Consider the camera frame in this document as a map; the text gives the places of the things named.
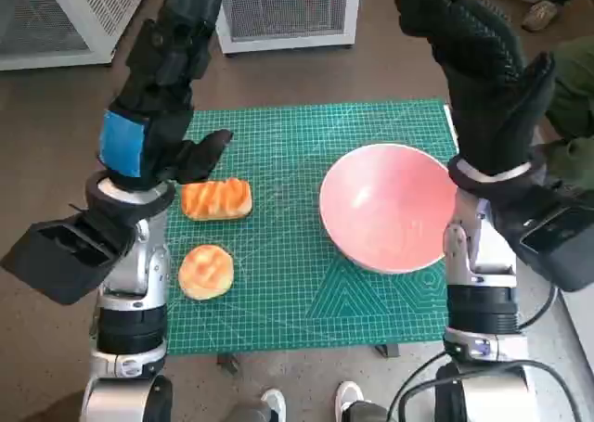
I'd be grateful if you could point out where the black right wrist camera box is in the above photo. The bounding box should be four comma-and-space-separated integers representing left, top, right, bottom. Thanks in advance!
489, 180, 594, 293

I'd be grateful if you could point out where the rectangular striped toy bread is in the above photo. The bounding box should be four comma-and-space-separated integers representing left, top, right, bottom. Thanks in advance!
180, 177, 254, 223

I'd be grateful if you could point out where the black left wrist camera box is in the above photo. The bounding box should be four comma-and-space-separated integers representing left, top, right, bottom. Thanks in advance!
0, 211, 140, 307

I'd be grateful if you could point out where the white shoe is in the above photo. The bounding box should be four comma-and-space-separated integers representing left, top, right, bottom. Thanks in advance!
334, 380, 366, 422
260, 388, 288, 422

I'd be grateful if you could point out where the white mesh cabinet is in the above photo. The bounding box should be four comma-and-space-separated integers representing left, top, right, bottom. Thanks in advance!
0, 0, 154, 72
215, 0, 363, 56

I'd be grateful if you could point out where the round toy bread bun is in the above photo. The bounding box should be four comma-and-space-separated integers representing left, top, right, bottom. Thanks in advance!
177, 244, 235, 301

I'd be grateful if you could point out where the white panel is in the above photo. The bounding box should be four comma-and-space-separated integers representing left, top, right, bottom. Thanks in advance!
559, 291, 594, 372

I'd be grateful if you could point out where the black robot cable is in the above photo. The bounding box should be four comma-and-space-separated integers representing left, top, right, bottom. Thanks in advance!
512, 282, 558, 330
387, 350, 584, 422

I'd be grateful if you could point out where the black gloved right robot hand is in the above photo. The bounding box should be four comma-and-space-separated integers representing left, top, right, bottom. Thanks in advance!
394, 0, 558, 177

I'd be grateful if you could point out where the green cutting mat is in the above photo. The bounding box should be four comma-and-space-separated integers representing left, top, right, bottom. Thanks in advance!
164, 97, 460, 356

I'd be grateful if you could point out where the grey leg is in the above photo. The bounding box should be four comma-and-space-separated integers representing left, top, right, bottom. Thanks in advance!
229, 401, 275, 422
347, 401, 389, 422

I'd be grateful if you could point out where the pink bowl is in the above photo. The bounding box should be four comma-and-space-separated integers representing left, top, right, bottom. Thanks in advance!
318, 142, 458, 275

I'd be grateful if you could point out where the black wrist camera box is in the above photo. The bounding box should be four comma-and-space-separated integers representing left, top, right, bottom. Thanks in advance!
489, 180, 594, 293
0, 211, 140, 307

